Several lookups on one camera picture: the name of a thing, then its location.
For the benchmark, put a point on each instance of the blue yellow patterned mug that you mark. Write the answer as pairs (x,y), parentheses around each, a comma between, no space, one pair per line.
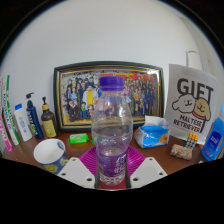
(50,156)

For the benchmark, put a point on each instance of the amber pump bottle yellow label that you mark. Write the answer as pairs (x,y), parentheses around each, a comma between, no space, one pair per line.
(49,122)

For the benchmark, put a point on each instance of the blue detergent bottle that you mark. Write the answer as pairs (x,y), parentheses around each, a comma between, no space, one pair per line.
(215,136)

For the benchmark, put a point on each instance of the white bottle with blue cap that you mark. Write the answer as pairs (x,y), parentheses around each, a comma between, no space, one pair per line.
(22,124)

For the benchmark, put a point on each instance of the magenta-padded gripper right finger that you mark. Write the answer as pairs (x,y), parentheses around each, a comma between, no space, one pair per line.
(145,168)

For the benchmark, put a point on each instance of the small colourful snack pack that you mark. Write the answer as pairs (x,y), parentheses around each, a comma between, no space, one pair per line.
(181,151)

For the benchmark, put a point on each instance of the blue tissue pack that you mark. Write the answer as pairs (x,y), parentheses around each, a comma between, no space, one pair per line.
(153,134)

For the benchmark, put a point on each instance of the framed group photo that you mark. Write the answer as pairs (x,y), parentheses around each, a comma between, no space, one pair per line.
(80,96)

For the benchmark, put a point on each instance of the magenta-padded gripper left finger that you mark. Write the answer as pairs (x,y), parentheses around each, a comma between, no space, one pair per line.
(80,168)

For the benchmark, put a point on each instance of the white paper gift bag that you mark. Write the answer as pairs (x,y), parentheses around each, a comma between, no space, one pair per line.
(193,100)

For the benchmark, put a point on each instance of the flat round red coaster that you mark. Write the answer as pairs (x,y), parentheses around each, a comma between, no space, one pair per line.
(113,186)

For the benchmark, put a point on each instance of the small orange puzzle cube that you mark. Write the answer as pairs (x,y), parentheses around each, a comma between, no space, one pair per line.
(191,140)

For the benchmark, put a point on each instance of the clear purple-capped water bottle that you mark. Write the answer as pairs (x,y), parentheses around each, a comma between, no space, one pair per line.
(111,130)

